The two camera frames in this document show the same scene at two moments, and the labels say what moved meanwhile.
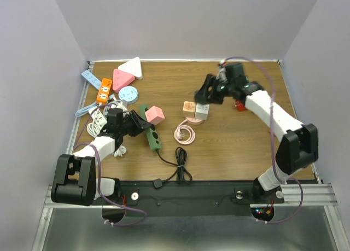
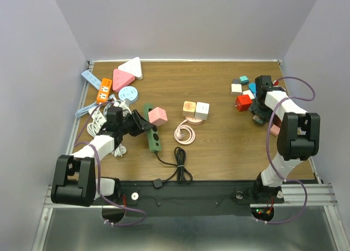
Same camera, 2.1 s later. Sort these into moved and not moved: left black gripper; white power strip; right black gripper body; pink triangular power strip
Moved: right black gripper body
Not moved: left black gripper; pink triangular power strip; white power strip
